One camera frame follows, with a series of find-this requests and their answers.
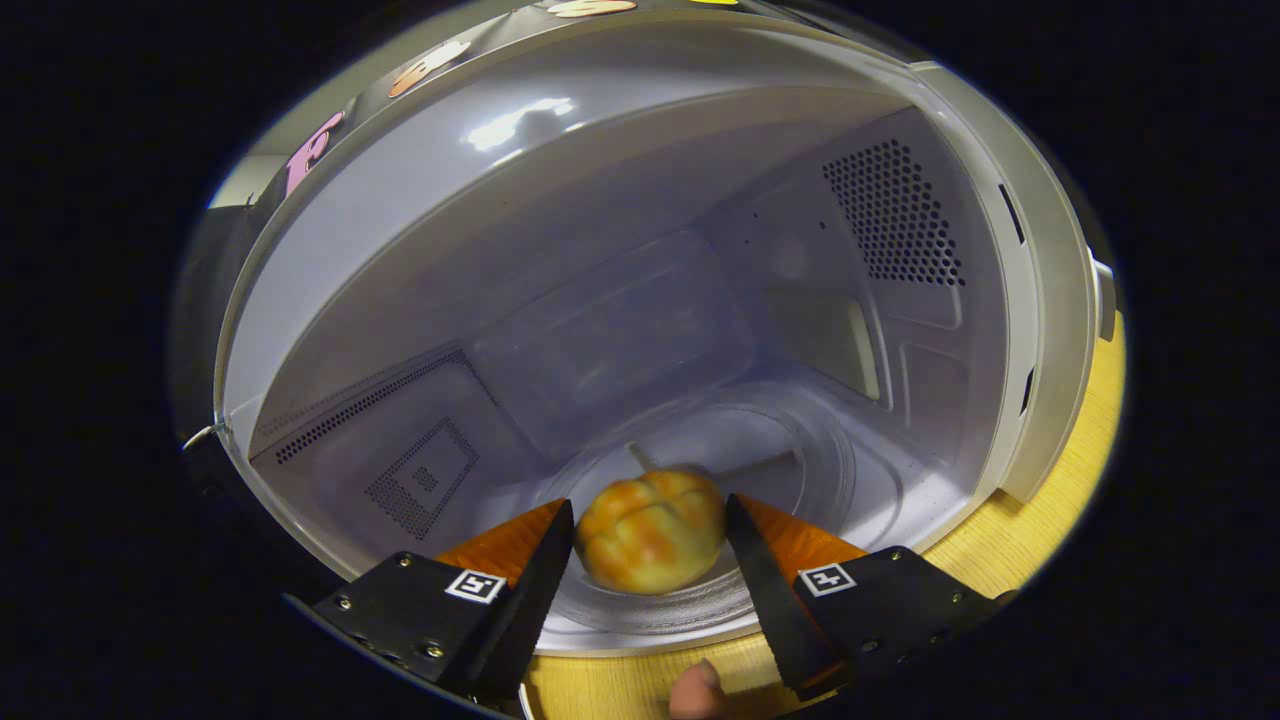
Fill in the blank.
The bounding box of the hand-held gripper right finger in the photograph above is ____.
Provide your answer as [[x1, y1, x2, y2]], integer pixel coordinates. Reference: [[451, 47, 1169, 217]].
[[725, 493, 1001, 701]]

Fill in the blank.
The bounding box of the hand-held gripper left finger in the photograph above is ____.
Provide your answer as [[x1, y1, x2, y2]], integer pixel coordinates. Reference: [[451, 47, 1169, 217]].
[[310, 498, 576, 701]]

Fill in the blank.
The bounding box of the golden bread bun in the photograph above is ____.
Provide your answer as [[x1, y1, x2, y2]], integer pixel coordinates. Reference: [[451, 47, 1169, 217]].
[[575, 468, 728, 597]]

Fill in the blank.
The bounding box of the white microwave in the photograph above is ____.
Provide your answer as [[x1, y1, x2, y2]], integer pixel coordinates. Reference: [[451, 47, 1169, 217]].
[[180, 0, 1116, 661]]

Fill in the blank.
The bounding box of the glass turntable plate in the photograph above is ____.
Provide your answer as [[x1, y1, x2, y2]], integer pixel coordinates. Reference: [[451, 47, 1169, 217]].
[[520, 395, 861, 636]]

